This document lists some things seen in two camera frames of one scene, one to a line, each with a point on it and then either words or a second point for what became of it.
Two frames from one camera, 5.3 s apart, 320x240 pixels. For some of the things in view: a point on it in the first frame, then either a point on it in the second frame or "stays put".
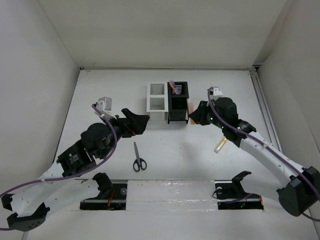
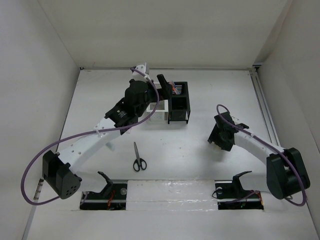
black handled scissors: [140, 162] stays put
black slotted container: [178, 104] stays put
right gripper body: [206, 114] to [216, 136]
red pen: [172, 87] stays put
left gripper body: [123, 131] to [162, 93]
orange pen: [174, 88] stays put
